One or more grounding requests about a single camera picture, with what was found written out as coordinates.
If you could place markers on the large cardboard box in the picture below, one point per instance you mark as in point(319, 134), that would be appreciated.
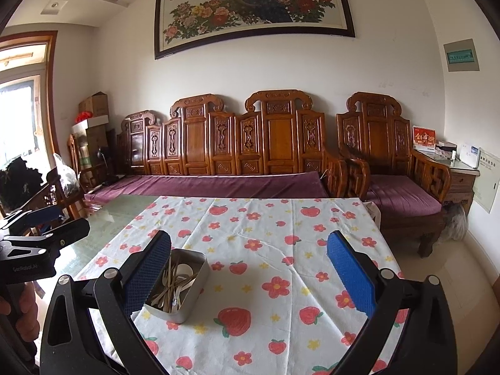
point(97, 140)

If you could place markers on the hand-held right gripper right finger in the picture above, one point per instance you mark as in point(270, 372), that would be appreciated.
point(349, 273)

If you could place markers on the person's left hand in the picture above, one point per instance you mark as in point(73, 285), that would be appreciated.
point(27, 314)

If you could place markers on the grey wall box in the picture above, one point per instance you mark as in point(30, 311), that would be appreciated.
point(461, 55)

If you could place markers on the red decoration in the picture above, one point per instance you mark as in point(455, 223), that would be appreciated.
point(84, 116)

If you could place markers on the carved wooden sofa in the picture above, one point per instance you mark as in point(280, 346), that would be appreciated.
point(277, 132)

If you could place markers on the framed peacock painting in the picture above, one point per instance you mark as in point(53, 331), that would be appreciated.
point(242, 7)

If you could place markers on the white flat box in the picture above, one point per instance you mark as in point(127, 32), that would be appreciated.
point(92, 124)

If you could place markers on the black desk lamp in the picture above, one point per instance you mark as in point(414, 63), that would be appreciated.
point(104, 162)

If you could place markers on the tissue box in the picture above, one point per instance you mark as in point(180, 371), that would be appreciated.
point(445, 148)

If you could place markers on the white plastic chair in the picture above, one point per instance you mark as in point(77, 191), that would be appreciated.
point(372, 211)

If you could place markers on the red desk card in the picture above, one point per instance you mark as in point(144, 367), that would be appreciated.
point(424, 138)

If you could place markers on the light wooden chopstick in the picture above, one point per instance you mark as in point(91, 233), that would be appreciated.
point(166, 289)

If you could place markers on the black fluffy cloth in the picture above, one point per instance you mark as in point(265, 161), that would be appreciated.
point(19, 183)

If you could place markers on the beige fork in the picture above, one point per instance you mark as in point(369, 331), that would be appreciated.
point(166, 272)

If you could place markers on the wooden door frame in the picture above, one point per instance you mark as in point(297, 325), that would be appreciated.
point(49, 86)

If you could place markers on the carved wooden armchair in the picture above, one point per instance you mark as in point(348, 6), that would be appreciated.
point(381, 132)

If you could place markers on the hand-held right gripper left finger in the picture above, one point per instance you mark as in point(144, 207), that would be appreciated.
point(150, 273)

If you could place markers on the purple armchair cushion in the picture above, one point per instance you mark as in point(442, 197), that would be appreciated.
point(404, 195)

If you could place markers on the wooden side table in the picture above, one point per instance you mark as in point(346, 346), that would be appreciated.
point(461, 183)

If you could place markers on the rectangular metal box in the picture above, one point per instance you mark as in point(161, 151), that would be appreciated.
point(191, 304)

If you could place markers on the strawberry print tablecloth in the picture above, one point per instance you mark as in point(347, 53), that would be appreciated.
point(273, 222)

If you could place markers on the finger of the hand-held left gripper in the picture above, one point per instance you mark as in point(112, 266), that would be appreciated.
point(43, 215)
point(70, 229)

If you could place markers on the grey fluffy bundle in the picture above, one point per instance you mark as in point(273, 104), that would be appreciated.
point(456, 222)

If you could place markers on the purple sofa cushion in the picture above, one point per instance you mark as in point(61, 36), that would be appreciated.
point(218, 182)

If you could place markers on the clear plastic bag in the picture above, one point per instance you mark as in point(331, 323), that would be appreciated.
point(67, 175)

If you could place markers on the carved wooden chair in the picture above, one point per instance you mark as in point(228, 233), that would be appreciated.
point(52, 195)

